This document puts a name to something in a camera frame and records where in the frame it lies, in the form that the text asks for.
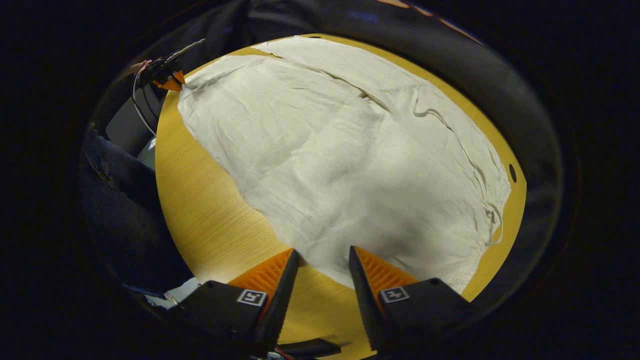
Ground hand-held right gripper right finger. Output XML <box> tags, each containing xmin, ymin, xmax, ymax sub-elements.
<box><xmin>348</xmin><ymin>245</ymin><xmax>473</xmax><ymax>353</ymax></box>

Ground black backdrop cloth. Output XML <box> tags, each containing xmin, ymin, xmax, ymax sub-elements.
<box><xmin>165</xmin><ymin>0</ymin><xmax>566</xmax><ymax>311</ymax></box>

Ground white jeans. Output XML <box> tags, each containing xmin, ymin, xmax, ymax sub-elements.
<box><xmin>177</xmin><ymin>36</ymin><xmax>512</xmax><ymax>293</ymax></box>

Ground person's dark clothing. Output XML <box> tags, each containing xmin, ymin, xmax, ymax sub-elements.
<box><xmin>80</xmin><ymin>125</ymin><xmax>195</xmax><ymax>297</ymax></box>

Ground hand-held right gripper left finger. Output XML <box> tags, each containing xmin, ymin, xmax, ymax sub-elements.
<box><xmin>165</xmin><ymin>248</ymin><xmax>301</xmax><ymax>358</ymax></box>

